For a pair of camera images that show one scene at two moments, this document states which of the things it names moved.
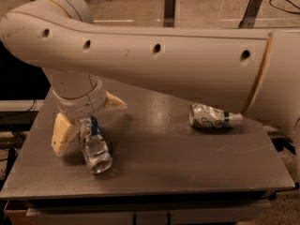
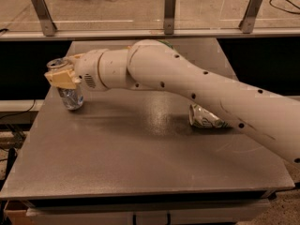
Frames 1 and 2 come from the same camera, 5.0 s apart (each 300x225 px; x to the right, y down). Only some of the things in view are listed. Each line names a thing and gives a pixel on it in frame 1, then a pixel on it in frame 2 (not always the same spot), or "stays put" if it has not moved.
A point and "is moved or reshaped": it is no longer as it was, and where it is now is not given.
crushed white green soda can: x=208 y=117 stays put
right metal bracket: x=250 y=12 stays put
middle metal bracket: x=170 y=3 stays put
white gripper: x=82 y=106 -> x=88 y=67
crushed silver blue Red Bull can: x=94 y=145 is moved or reshaped
